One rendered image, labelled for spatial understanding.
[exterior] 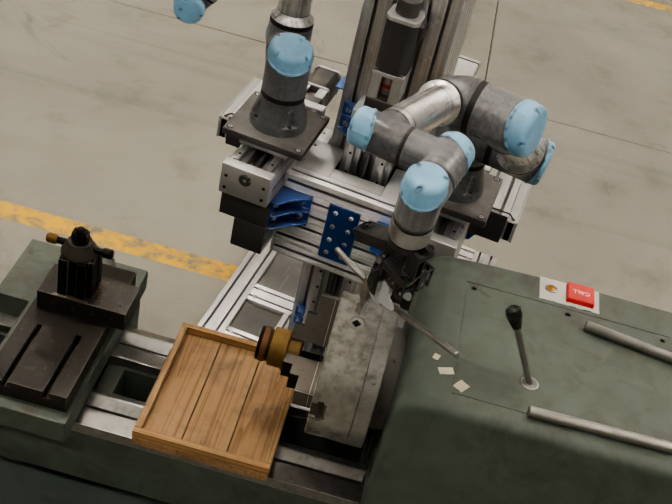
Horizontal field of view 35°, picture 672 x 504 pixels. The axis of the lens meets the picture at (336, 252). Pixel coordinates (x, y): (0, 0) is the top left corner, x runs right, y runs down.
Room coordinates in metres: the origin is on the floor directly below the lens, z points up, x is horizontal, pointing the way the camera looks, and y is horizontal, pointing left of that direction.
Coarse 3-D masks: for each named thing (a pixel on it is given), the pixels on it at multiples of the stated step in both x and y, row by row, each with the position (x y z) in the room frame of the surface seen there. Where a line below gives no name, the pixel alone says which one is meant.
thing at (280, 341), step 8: (264, 328) 1.63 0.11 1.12; (272, 328) 1.65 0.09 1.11; (280, 328) 1.64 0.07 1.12; (264, 336) 1.61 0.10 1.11; (272, 336) 1.62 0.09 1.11; (280, 336) 1.62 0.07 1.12; (288, 336) 1.62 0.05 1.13; (264, 344) 1.60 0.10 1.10; (272, 344) 1.60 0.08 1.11; (280, 344) 1.60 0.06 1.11; (288, 344) 1.61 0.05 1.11; (296, 344) 1.62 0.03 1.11; (256, 352) 1.59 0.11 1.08; (264, 352) 1.59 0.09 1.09; (272, 352) 1.59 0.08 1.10; (280, 352) 1.59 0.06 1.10; (288, 352) 1.60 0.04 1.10; (296, 352) 1.60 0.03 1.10; (264, 360) 1.60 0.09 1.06; (272, 360) 1.58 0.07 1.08; (280, 360) 1.58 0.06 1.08; (280, 368) 1.58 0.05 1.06
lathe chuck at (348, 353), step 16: (352, 304) 1.64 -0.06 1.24; (368, 304) 1.65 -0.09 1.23; (336, 320) 1.58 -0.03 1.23; (368, 320) 1.60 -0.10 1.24; (336, 336) 1.55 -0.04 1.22; (352, 336) 1.56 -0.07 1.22; (368, 336) 1.56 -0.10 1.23; (336, 352) 1.52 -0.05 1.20; (352, 352) 1.53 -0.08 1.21; (368, 352) 1.54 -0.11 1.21; (336, 368) 1.50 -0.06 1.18; (352, 368) 1.51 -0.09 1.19; (320, 384) 1.48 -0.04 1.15; (336, 384) 1.48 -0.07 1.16; (352, 384) 1.49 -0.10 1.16; (320, 400) 1.47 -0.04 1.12; (336, 400) 1.47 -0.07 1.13; (352, 400) 1.47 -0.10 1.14; (336, 416) 1.46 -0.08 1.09; (352, 416) 1.46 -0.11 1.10; (320, 432) 1.48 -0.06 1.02; (336, 432) 1.47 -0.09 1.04
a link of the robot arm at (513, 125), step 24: (480, 96) 1.91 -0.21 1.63; (504, 96) 1.91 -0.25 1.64; (480, 120) 1.88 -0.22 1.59; (504, 120) 1.87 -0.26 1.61; (528, 120) 1.87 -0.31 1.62; (504, 144) 1.86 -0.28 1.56; (528, 144) 1.87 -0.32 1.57; (552, 144) 2.22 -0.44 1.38; (504, 168) 2.15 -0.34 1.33; (528, 168) 2.14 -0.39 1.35
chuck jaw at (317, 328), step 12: (324, 300) 1.68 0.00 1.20; (336, 300) 1.68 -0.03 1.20; (312, 312) 1.67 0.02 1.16; (324, 312) 1.66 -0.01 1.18; (336, 312) 1.67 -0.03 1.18; (300, 324) 1.65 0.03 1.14; (312, 324) 1.65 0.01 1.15; (324, 324) 1.65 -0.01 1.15; (300, 336) 1.63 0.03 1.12; (312, 336) 1.63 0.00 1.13; (324, 336) 1.63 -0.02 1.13
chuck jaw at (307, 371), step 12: (288, 360) 1.57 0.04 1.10; (300, 360) 1.58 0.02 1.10; (312, 360) 1.59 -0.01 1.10; (288, 372) 1.56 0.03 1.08; (300, 372) 1.54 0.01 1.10; (312, 372) 1.55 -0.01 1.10; (288, 384) 1.53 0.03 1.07; (300, 384) 1.51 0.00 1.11; (312, 384) 1.52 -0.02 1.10; (300, 396) 1.49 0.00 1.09; (312, 396) 1.49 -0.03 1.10; (312, 408) 1.47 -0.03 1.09; (324, 408) 1.47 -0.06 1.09
